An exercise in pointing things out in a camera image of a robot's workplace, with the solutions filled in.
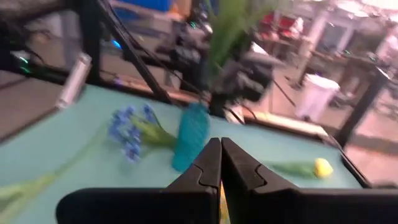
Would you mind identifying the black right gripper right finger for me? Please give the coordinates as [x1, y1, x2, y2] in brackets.
[221, 137, 398, 224]

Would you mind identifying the white waste bin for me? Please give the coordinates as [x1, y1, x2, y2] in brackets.
[295, 73, 341, 123]

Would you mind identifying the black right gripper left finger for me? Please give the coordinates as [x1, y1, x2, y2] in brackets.
[55, 138, 223, 224]

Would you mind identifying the teal patterned glass vase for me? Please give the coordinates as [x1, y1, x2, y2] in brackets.
[171, 102, 211, 172]

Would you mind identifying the black artificial tulip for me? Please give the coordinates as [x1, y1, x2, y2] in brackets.
[0, 123, 108, 223]

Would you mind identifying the silver aluminium post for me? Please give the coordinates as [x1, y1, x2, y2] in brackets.
[55, 52, 93, 110]

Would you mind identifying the blue artificial flower bunch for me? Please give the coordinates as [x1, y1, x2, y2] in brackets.
[107, 104, 178, 164]

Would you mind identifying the yellow artificial tulip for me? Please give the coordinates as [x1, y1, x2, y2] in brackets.
[272, 157, 335, 180]

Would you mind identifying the yellow artificial flower bunch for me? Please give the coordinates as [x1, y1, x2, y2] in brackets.
[203, 0, 277, 224]

